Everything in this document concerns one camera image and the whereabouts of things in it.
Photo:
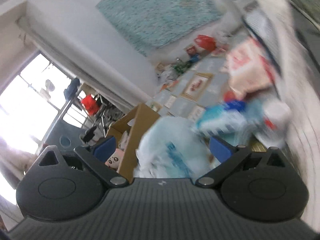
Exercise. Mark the pink plush toy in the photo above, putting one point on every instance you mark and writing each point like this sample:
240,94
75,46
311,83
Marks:
113,161

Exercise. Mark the pink wipes pack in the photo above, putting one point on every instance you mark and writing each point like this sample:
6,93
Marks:
247,67

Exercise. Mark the red gift bag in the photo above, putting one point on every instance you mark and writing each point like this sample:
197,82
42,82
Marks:
205,42

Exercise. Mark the small blue box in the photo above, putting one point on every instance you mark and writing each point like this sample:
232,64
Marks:
194,58

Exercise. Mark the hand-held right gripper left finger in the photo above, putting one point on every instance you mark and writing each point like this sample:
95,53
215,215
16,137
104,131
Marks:
106,147

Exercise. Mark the blue white tissue pack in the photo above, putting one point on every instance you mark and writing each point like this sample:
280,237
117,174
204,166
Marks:
220,120

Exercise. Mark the white strawberry print pack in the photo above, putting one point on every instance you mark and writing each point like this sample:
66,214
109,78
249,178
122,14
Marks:
275,112

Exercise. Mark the grey pillow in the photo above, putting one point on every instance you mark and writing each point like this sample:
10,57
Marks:
260,35

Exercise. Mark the green packet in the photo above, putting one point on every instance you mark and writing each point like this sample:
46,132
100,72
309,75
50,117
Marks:
182,67

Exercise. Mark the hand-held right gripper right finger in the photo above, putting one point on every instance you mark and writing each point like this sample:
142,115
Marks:
221,148

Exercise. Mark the fruit printed mat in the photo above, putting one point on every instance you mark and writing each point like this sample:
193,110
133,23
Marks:
180,102

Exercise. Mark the brown cardboard box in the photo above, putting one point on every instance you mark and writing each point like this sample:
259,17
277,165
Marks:
140,122

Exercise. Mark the pale blue plastic bag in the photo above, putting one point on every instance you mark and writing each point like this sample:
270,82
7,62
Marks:
170,140

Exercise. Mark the white quilted blanket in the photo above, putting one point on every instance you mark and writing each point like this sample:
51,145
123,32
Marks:
302,120

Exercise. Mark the crumpled white plastic bags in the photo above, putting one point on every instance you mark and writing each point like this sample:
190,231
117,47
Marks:
167,73

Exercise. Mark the folded wheelchair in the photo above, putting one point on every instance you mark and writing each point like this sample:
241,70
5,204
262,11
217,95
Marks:
105,120

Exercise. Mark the rolled white blanket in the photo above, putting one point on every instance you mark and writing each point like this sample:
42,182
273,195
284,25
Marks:
277,10

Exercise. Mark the teal floral wall cloth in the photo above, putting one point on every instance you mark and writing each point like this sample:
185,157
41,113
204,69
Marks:
155,12

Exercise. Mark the blue dotted blanket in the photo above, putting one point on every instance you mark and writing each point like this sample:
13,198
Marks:
65,130

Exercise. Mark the small red white pack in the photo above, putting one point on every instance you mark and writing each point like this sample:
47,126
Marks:
191,50

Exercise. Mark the blue garment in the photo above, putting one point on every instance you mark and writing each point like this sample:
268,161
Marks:
72,87

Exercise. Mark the white standing fan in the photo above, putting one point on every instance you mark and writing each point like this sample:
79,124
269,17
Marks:
48,86

